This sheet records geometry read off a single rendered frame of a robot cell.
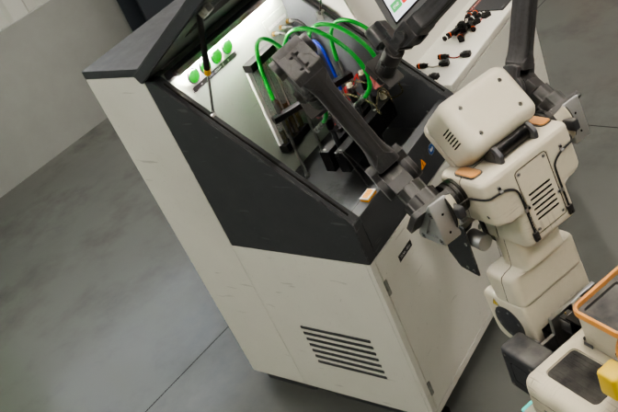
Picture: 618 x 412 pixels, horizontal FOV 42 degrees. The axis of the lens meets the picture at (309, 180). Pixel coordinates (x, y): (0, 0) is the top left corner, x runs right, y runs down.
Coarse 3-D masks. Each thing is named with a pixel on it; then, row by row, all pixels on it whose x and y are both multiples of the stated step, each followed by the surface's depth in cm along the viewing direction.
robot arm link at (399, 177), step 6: (396, 162) 189; (390, 168) 189; (396, 168) 189; (402, 168) 188; (384, 174) 189; (390, 174) 189; (396, 174) 189; (402, 174) 187; (408, 174) 187; (384, 180) 189; (390, 180) 188; (396, 180) 187; (402, 180) 187; (408, 180) 186; (390, 186) 187; (396, 186) 187; (402, 186) 187; (396, 192) 186
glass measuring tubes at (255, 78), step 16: (272, 48) 277; (256, 64) 271; (256, 80) 273; (272, 80) 280; (256, 96) 277; (288, 96) 286; (272, 112) 280; (272, 128) 283; (288, 128) 286; (304, 128) 292; (288, 144) 286
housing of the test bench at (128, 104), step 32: (160, 32) 263; (96, 64) 260; (128, 64) 248; (96, 96) 264; (128, 96) 254; (128, 128) 266; (160, 128) 255; (160, 160) 267; (160, 192) 281; (192, 192) 269; (192, 224) 283; (192, 256) 297; (224, 256) 285; (224, 288) 300; (256, 320) 302; (256, 352) 320; (288, 352) 305
